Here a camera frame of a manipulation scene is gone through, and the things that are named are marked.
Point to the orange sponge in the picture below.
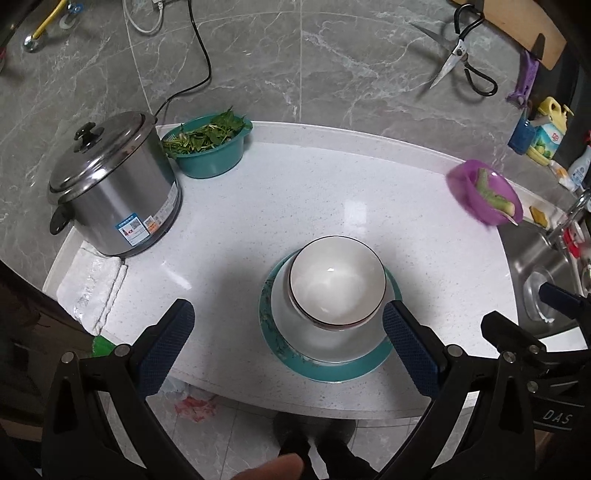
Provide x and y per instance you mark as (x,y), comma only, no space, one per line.
(538,215)

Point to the stainless steel sink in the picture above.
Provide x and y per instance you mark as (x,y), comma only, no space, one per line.
(521,258)

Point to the person's right shoe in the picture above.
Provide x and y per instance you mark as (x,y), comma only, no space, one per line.
(337,438)

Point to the wooden cutting board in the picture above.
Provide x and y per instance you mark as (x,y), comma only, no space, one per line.
(521,30)

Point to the purple plastic basin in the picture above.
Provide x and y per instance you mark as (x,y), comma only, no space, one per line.
(466,194)

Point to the white spray bottle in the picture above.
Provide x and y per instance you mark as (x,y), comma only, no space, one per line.
(581,168)

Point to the red white plastic bag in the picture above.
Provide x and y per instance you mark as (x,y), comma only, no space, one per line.
(194,408)

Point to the large teal floral plate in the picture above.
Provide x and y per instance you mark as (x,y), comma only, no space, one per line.
(341,371)

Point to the teal plastic basin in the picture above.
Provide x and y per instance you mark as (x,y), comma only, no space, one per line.
(212,159)

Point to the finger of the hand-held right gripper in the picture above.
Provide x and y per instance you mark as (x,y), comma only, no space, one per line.
(508,330)
(561,297)

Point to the green peeled gourd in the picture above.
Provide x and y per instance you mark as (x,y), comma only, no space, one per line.
(491,194)

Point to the clear glass bowl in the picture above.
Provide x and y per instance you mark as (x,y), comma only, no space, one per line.
(533,295)

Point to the small red floral bowl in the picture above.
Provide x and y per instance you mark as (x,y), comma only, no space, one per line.
(337,277)

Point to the person's left shoe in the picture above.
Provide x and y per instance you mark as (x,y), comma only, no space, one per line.
(291,436)

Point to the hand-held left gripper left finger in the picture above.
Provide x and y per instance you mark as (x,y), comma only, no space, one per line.
(171,341)

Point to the chrome faucet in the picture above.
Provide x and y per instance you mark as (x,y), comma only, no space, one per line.
(570,217)

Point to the stainless steel rice cooker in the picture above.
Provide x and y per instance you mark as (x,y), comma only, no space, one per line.
(120,194)

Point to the white folded towel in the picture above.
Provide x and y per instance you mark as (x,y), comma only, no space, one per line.
(90,290)

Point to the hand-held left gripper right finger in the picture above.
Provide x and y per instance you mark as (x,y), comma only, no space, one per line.
(411,350)

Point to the green leafy vegetables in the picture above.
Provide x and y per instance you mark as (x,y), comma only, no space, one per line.
(203,136)

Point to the green plastic bag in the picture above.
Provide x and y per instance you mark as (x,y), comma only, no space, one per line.
(102,347)

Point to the red plastic holder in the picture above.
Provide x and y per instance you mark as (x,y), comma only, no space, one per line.
(573,242)

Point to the yellow dish soap bottle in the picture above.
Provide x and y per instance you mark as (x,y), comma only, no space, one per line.
(549,134)

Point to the yellow bar with caster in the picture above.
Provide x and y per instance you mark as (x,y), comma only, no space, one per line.
(44,27)

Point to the person's left hand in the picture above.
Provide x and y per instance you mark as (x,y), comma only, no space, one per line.
(272,468)

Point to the large white bowl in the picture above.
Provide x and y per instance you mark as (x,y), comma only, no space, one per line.
(295,332)

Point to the blue utensil cup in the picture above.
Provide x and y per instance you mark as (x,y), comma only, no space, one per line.
(521,136)

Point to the packaged yellow sponge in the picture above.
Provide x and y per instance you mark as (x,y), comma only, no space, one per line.
(561,175)

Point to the kitchen scissors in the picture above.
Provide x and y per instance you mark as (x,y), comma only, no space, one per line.
(455,53)

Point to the purple peeler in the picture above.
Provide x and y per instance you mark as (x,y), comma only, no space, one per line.
(526,76)

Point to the person's shoe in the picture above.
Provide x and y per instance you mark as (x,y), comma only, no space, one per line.
(337,438)
(291,436)

